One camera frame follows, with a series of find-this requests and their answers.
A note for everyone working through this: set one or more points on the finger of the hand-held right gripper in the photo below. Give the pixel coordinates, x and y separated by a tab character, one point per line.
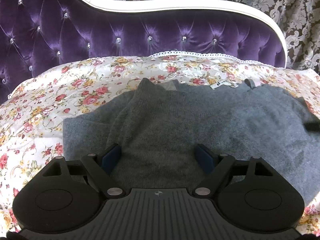
312	126

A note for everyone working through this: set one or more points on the purple tufted sofa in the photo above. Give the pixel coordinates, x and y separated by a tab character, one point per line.
100	30

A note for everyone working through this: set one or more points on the damask patterned curtain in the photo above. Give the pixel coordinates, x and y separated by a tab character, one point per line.
287	5

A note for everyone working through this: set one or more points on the floral blanket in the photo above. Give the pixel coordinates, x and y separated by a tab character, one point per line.
50	97

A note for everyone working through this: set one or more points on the grey argyle sweater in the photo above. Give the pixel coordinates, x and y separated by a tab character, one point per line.
187	130

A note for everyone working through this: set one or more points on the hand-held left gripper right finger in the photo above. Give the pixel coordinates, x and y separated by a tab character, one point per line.
203	157

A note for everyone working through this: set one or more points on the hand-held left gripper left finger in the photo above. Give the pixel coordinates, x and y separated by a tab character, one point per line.
111	157

